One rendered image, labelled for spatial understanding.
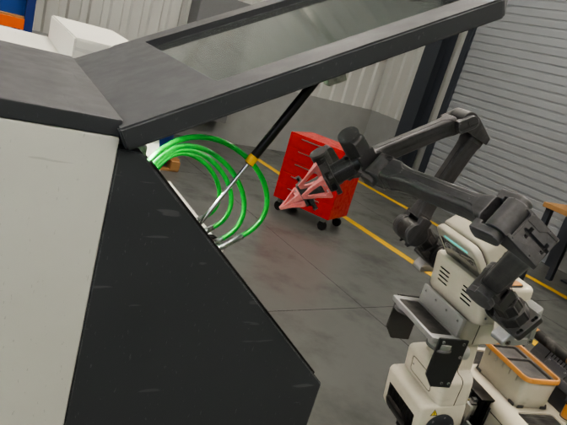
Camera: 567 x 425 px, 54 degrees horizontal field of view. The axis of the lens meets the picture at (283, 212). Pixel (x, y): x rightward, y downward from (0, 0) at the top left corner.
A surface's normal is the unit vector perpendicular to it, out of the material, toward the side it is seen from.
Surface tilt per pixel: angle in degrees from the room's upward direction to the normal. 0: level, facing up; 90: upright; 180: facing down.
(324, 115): 90
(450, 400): 90
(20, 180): 90
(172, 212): 90
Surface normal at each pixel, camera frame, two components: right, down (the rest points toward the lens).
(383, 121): -0.82, -0.07
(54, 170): 0.43, 0.38
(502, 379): -0.93, -0.13
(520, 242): 0.17, -0.08
